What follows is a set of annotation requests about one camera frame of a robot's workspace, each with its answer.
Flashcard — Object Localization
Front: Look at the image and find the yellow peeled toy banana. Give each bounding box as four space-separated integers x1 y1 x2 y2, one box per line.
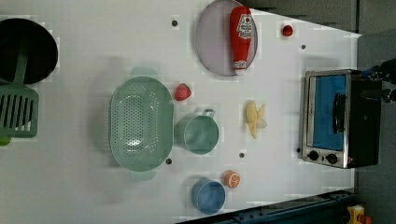
246 101 267 139

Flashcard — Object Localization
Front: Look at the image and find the black round pan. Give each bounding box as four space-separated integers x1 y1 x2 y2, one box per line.
0 18 58 84

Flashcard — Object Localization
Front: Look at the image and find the blue metal table frame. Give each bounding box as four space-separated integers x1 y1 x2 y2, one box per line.
177 190 356 224

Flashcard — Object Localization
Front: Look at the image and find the green perforated colander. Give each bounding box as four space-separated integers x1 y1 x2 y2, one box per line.
108 66 174 181

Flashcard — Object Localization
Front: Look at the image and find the green mug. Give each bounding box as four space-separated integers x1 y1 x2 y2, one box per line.
175 109 219 155

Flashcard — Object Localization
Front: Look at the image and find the red toy strawberry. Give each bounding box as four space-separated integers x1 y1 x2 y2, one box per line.
174 83 191 101

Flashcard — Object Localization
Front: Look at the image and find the toy orange half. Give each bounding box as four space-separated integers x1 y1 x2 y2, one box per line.
224 171 241 189

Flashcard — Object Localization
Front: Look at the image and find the silver black toaster oven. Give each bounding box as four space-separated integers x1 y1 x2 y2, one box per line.
302 69 382 169

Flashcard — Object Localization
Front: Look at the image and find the green slotted spatula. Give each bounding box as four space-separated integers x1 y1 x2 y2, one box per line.
0 42 39 138

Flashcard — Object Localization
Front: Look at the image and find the small red toy tomato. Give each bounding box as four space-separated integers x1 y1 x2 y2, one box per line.
282 24 293 37

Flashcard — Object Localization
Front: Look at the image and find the small green toy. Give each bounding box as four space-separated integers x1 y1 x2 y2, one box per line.
0 136 11 147

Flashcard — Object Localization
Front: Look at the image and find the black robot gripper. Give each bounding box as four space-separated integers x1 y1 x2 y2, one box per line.
361 59 396 103

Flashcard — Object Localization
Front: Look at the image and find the red plush ketchup bottle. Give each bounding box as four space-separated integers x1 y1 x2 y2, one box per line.
230 6 253 76

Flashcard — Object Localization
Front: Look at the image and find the grey round plate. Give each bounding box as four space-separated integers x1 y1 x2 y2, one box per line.
195 0 258 77

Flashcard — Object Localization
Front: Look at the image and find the yellow red toy at edge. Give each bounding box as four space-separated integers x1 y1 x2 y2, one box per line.
347 205 373 224

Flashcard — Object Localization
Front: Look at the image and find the blue cup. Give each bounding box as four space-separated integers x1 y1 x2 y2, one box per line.
191 177 226 215

